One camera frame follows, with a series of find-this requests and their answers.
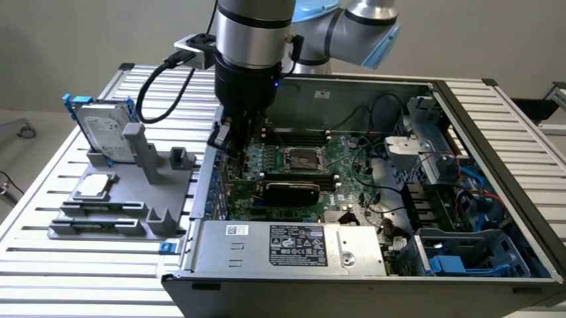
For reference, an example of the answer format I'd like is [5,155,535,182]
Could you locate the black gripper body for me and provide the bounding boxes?
[213,59,279,121]

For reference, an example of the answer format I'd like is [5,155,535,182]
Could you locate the black graphics card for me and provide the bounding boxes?
[263,181,323,207]

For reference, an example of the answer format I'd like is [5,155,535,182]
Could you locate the black RAM slots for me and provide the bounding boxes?
[260,172,342,191]
[260,127,332,144]

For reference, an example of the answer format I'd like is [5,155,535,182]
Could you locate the CPU socket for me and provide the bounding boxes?
[282,145,328,174]

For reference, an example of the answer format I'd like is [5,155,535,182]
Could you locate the hard disk with blue carrier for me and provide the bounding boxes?
[61,93,137,164]

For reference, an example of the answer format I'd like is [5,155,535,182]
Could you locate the grey parts rack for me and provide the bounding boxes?
[47,122,199,242]

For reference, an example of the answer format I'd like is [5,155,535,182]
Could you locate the green motherboard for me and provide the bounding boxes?
[219,127,410,276]

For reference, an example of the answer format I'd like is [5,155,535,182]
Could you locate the silver CPU chip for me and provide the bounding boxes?
[76,174,111,197]

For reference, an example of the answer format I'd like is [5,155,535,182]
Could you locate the silver chipset heatsink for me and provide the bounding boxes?
[324,211,355,227]

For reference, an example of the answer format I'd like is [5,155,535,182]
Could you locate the silver power supply unit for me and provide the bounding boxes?
[184,220,390,278]

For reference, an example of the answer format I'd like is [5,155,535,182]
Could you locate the silver metal drive cage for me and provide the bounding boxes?
[383,95,472,188]

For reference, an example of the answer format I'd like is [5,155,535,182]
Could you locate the black open PC case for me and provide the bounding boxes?
[160,73,566,318]

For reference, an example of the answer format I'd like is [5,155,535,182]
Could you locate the blue plastic disk bay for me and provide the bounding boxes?
[412,227,534,278]

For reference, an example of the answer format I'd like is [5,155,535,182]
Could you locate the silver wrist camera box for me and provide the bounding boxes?
[172,32,219,71]

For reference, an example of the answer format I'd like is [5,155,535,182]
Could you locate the black camera cable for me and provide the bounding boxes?
[135,52,196,125]

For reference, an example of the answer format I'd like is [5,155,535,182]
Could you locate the black power wire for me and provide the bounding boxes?
[328,93,406,133]

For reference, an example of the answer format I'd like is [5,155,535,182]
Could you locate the thin black floor cable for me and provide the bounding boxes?
[0,170,25,203]

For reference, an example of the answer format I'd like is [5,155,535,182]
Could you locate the blue data wire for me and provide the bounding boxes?
[458,165,499,233]

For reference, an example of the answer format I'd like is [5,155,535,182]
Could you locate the red wire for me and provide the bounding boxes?
[455,170,504,219]

